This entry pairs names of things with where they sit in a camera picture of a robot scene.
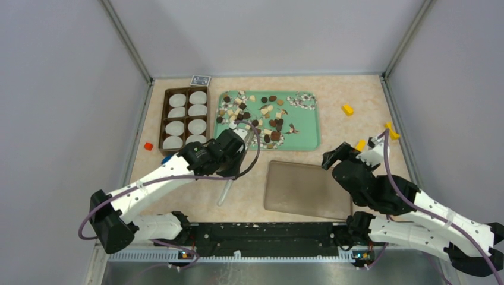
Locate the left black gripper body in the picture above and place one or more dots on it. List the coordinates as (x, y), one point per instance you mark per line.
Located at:
(230, 166)

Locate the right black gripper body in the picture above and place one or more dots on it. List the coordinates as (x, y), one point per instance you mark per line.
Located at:
(368, 168)

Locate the brown box lid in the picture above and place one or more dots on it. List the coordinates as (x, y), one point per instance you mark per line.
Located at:
(306, 190)

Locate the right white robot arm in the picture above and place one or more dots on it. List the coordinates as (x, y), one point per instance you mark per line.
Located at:
(396, 211)

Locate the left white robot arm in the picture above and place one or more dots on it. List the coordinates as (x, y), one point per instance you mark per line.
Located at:
(114, 216)

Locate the brown chocolate box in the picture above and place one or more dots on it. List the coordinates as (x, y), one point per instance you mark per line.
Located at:
(184, 118)

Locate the brown rectangular chocolate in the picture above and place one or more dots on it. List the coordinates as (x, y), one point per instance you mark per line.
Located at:
(275, 136)

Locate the yellow block near gripper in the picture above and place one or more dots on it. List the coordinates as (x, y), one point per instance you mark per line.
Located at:
(360, 145)

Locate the yellow block far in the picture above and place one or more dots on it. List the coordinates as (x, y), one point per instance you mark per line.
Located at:
(347, 109)

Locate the blue small block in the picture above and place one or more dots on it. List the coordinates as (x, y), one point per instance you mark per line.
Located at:
(166, 159)

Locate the green floral tray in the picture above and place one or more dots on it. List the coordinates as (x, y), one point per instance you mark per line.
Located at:
(292, 113)

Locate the red small block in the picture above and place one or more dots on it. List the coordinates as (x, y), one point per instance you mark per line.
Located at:
(148, 146)

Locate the blue playing card deck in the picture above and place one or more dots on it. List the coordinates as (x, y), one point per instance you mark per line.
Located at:
(200, 81)

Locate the yellow block near wall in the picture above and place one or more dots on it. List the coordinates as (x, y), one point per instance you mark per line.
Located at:
(392, 133)

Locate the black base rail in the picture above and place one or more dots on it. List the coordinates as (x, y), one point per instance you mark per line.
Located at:
(305, 239)

